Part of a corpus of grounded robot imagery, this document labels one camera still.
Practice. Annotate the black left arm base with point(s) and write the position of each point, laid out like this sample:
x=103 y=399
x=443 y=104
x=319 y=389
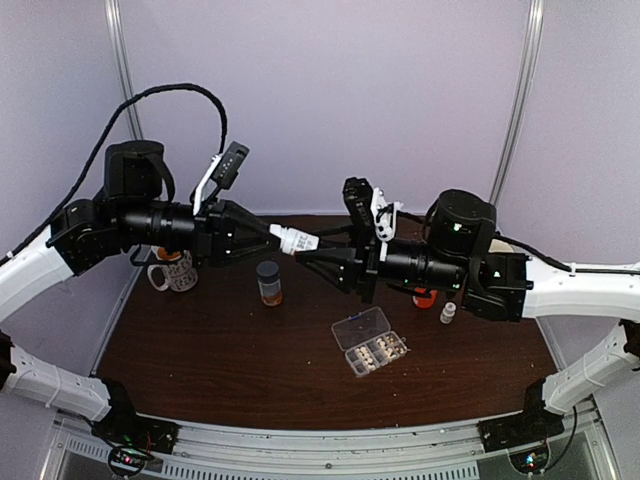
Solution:
x=132 y=438

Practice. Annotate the aluminium front rail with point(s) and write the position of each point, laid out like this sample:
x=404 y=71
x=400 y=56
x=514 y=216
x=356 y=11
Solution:
x=451 y=450

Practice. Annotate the small white capped bottle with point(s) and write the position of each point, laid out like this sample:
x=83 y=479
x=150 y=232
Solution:
x=293 y=240

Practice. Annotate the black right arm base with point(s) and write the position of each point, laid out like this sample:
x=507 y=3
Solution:
x=534 y=423

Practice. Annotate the right aluminium frame post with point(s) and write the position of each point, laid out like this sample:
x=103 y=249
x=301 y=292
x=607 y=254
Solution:
x=527 y=69

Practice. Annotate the cream ribbed mug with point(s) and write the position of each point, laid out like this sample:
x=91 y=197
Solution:
x=498 y=246

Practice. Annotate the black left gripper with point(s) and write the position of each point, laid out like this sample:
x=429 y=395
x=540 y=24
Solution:
x=213 y=229

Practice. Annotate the orange pill bottle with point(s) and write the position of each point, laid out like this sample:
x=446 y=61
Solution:
x=424 y=298

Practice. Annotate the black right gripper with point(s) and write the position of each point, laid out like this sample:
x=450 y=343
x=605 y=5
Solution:
x=341 y=256

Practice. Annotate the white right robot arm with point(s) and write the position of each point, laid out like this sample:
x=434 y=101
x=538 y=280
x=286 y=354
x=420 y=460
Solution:
x=497 y=279

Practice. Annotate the aluminium frame post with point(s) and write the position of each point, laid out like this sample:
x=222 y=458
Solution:
x=527 y=69
x=118 y=42

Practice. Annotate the patterned mug with orange interior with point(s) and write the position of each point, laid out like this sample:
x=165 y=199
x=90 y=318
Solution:
x=171 y=271

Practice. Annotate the white pill bottle green label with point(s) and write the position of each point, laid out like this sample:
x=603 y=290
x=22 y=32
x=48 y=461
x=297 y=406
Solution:
x=448 y=313

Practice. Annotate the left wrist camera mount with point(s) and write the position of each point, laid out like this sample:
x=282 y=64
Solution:
x=220 y=175

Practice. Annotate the grey capped pill bottle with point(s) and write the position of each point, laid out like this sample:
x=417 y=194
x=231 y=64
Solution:
x=269 y=283

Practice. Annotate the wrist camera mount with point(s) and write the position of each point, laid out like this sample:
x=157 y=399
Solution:
x=220 y=175
x=374 y=220

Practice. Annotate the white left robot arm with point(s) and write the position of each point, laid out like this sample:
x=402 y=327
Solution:
x=75 y=240

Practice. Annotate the left aluminium frame post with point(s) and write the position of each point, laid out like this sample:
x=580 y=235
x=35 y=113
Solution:
x=118 y=42

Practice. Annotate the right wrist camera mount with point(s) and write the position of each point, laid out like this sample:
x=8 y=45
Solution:
x=374 y=220

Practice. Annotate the clear plastic pill organizer box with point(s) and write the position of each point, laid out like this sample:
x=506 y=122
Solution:
x=368 y=341

